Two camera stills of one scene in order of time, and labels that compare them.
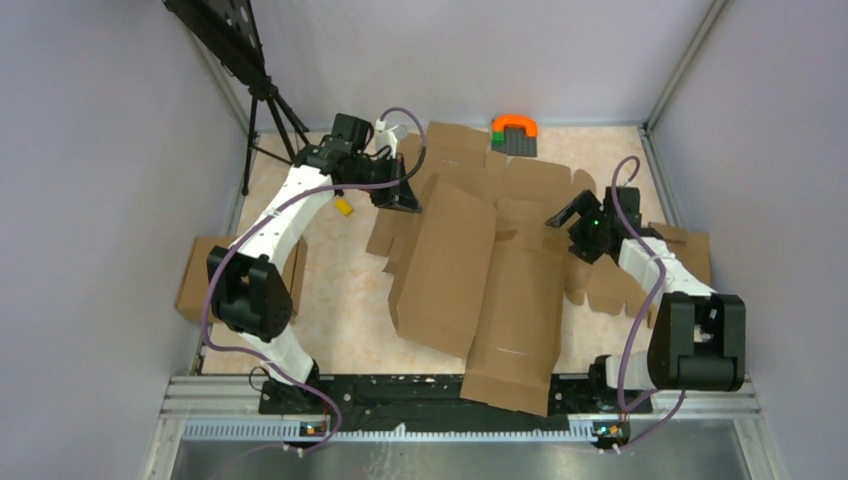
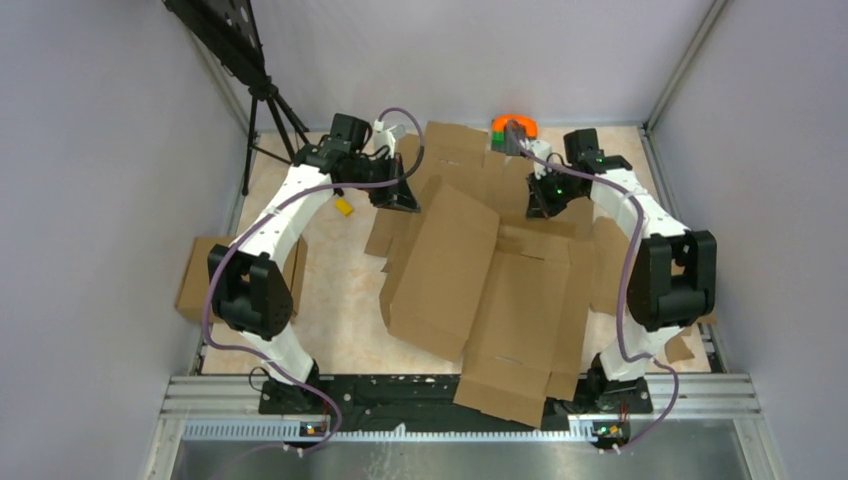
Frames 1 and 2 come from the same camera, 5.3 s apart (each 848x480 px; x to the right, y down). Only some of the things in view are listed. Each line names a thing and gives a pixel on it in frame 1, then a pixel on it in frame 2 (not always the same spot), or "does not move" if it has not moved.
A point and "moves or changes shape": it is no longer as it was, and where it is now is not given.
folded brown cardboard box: [202, 259] does not move
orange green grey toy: [514, 134] does not move
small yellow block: [343, 206] does not move
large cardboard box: [482, 281] moves or changes shape
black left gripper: [398, 198] does not move
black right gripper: [581, 248] → [538, 207]
